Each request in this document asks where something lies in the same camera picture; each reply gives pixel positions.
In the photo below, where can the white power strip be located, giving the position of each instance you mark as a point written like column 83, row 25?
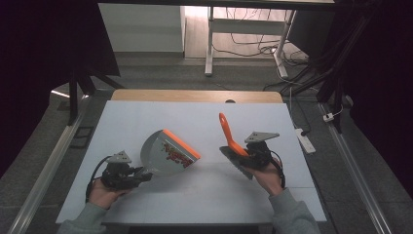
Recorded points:
column 307, row 143

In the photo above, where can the person's right hand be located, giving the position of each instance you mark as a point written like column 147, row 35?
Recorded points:
column 269, row 180

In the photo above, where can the white board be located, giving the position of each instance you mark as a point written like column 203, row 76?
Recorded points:
column 201, row 201

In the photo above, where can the person's left hand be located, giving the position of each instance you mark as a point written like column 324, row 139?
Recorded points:
column 103, row 195

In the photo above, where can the black table grommet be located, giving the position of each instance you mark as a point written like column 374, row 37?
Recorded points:
column 230, row 101

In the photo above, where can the small white connector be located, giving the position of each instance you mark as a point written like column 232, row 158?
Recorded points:
column 328, row 117

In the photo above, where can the white desk frame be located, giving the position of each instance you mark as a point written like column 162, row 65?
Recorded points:
column 246, row 26

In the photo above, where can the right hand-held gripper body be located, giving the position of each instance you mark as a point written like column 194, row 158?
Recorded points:
column 259, row 152

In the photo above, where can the grey dustpan with orange edge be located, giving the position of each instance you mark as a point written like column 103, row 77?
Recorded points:
column 162, row 156

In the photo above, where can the black curtain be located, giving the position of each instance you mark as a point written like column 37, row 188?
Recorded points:
column 39, row 65
column 386, row 81

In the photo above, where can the black metal stand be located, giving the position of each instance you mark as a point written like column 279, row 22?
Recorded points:
column 337, row 74

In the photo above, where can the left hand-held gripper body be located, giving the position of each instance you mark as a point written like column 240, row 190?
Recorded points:
column 117, row 174

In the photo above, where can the aluminium rail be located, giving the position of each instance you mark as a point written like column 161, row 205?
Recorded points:
column 354, row 175
column 48, row 175

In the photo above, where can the black tripod stand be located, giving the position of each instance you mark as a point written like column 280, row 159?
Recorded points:
column 73, row 94

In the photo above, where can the wooden table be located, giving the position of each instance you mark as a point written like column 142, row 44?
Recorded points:
column 181, row 96

